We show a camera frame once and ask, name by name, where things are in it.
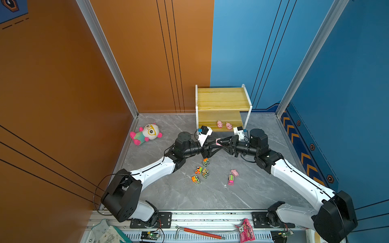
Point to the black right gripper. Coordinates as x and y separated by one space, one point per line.
233 145

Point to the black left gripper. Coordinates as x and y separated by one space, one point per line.
206 152

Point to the pink toy pig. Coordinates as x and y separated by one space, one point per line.
217 142
219 124
234 172
229 126

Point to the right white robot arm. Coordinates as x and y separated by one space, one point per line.
332 214

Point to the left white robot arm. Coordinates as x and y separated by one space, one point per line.
122 196

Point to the green orange toy truck top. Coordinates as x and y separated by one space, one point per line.
206 162

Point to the green toy truck middle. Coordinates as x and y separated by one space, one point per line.
205 172

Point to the orange toy truck middle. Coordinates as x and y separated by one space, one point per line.
198 170

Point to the orange green toy truck bottom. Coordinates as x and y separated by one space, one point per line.
195 179

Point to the pink toy truck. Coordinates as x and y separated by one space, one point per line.
231 180

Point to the plush doll pink white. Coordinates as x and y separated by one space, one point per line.
145 134

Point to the pink snack packet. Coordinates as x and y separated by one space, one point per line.
246 231

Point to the circuit board right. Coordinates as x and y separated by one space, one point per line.
281 236

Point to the green circuit board left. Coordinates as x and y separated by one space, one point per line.
149 236

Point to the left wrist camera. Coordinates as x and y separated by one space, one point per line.
204 133

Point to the white shelf frame with wood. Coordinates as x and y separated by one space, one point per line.
231 105

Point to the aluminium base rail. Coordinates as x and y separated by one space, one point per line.
219 222

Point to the red handled tool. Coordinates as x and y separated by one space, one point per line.
202 233

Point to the aluminium corner post right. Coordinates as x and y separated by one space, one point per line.
319 40

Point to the aluminium corner post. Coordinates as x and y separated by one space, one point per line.
319 40
102 42

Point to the aluminium corner post left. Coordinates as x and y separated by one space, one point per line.
102 42

